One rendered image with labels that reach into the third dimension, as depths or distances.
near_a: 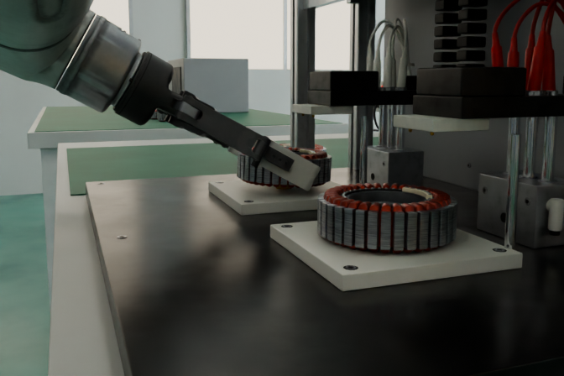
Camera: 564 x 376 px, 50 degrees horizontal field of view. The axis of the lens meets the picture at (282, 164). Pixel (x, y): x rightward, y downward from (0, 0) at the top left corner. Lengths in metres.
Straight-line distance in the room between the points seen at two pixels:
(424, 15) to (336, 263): 0.55
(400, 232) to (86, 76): 0.35
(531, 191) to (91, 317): 0.36
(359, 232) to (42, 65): 0.34
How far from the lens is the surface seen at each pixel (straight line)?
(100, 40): 0.63
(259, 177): 0.67
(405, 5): 0.96
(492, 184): 0.58
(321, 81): 0.72
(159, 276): 0.45
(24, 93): 5.15
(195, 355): 0.33
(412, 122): 0.50
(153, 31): 5.21
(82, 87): 0.63
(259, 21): 5.43
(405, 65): 0.76
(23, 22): 0.50
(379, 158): 0.75
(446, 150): 0.86
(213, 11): 5.32
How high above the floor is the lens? 0.91
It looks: 8 degrees down
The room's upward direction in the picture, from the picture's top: straight up
